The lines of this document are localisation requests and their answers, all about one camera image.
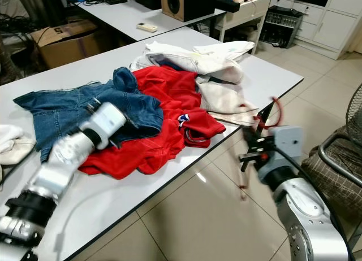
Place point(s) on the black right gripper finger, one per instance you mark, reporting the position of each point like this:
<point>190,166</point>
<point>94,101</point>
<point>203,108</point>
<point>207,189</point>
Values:
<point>253,133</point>
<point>253,142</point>

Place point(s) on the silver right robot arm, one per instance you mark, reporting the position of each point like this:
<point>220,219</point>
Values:
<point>311,216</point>

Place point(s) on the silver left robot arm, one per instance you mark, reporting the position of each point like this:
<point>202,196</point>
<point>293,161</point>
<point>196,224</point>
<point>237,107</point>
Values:
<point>56,170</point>

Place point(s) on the beige garment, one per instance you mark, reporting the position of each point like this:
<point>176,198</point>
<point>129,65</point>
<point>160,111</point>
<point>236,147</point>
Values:
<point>220,97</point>

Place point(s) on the chair with checked cushion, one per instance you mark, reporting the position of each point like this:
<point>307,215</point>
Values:
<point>334,159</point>

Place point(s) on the white garment with maroon mark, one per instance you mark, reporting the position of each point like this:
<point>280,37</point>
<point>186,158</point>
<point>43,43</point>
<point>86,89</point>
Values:
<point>14,145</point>

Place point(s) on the white folded garment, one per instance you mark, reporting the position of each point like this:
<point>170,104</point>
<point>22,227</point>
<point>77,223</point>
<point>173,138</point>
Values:
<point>226,49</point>

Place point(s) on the red garment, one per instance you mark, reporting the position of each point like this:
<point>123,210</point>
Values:
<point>158,91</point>

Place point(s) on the cream jacket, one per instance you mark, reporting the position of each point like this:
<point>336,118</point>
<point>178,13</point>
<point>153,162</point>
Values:
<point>175,60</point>

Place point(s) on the black audio amplifier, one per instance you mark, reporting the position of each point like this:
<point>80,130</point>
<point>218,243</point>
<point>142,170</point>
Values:
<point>280,26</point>

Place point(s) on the white side table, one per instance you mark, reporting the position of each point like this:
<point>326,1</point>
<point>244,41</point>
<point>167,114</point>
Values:
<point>249,9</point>

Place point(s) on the white low cabinets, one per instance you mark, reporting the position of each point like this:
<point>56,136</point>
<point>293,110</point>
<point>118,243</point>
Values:
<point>334,29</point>

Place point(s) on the blue denim jeans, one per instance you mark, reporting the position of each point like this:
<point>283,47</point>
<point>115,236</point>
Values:
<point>68,105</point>

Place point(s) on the brown wooden speaker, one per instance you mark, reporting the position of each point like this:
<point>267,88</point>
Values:
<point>186,4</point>

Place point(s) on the white remote control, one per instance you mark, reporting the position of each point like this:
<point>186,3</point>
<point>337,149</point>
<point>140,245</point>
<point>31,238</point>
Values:
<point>147,27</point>

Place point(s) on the cardboard box printed 5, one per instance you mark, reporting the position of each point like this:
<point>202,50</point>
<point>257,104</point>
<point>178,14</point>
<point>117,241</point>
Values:
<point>70,46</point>

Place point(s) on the white desk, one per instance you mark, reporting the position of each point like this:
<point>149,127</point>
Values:
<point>119,15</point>

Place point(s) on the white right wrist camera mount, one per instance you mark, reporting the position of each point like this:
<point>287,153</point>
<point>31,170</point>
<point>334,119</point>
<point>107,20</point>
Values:
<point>288,142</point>

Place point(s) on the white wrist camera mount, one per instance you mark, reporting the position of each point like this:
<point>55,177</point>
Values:
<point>104,121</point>
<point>288,142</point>

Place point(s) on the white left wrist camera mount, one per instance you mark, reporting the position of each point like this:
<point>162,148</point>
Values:
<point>104,121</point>

